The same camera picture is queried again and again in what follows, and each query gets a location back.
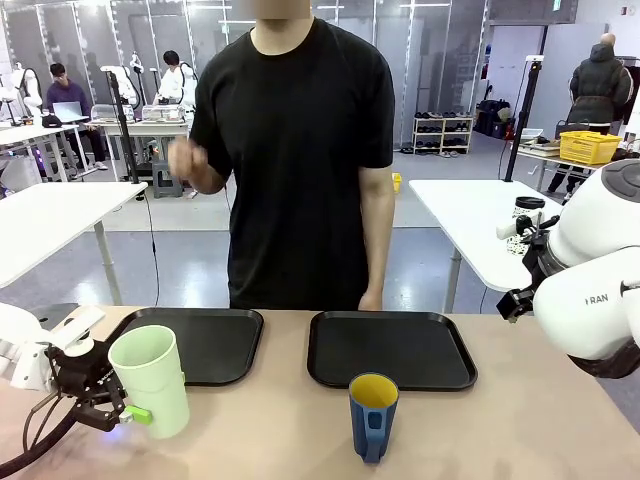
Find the person in white top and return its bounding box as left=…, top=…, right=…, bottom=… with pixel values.
left=157, top=49, right=194, bottom=107

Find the dark bags pile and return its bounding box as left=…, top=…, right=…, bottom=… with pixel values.
left=474, top=98, right=517, bottom=140

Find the cluttered background table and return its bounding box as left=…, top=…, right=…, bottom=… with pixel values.
left=517, top=144, right=640, bottom=201

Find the blue mug yellow inside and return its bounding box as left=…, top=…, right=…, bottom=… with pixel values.
left=348, top=372, right=400, bottom=465

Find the small black-lidded cup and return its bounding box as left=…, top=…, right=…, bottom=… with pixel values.
left=505, top=196, right=546, bottom=256

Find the person's right forearm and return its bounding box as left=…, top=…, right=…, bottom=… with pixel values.
left=177, top=152, right=233, bottom=196

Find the grey laptop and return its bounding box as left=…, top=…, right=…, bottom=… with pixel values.
left=52, top=101, right=89, bottom=125

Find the white background workbench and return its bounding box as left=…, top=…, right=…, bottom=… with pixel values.
left=84, top=117, right=191, bottom=182

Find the thin black hanging cable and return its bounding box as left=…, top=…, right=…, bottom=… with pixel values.
left=137, top=192, right=162, bottom=309

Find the person's left forearm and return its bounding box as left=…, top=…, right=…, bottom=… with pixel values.
left=360, top=217, right=392, bottom=296

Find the white shoe rack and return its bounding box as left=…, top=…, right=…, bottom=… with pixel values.
left=412, top=115, right=475, bottom=155

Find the black plastic tray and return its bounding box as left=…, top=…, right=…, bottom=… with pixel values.
left=306, top=310, right=479, bottom=392
left=110, top=308, right=265, bottom=387

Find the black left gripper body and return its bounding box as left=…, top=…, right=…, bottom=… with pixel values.
left=47, top=344, right=122, bottom=402

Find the person's right hand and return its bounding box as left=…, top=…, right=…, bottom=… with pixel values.
left=167, top=137, right=209, bottom=180

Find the black camera pole stand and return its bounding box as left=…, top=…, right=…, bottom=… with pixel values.
left=503, top=55, right=545, bottom=183
left=101, top=65, right=141, bottom=185

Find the person in dark puffer jacket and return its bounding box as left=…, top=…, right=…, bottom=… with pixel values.
left=547, top=32, right=634, bottom=196

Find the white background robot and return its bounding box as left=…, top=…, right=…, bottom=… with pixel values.
left=177, top=62, right=197, bottom=107
left=0, top=62, right=44, bottom=126
left=99, top=52, right=147, bottom=109

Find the person in black t-shirt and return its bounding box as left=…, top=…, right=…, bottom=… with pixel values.
left=167, top=14, right=397, bottom=312

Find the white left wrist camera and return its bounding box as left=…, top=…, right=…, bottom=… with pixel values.
left=49, top=305, right=107, bottom=358

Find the grey plastic stool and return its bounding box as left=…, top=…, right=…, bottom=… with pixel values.
left=151, top=159, right=184, bottom=200

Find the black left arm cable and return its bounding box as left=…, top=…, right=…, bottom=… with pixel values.
left=0, top=389, right=84, bottom=476

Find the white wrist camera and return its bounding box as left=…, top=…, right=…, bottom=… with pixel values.
left=49, top=305, right=107, bottom=358
left=496, top=210, right=543, bottom=241

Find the yellow plastic basket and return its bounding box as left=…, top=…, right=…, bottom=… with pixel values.
left=558, top=130, right=623, bottom=166

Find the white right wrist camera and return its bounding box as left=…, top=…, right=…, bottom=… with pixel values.
left=496, top=210, right=543, bottom=241

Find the white side table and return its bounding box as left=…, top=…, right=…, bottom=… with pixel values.
left=0, top=181, right=150, bottom=307
left=408, top=178, right=566, bottom=315

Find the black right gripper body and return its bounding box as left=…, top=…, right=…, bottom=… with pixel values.
left=521, top=230, right=566, bottom=292

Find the white background desk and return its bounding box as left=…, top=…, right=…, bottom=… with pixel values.
left=0, top=123, right=99, bottom=184

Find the person in purple top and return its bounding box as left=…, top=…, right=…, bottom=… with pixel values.
left=45, top=63, right=109, bottom=172

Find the pale green plastic cup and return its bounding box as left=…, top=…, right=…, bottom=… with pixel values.
left=108, top=324, right=191, bottom=440

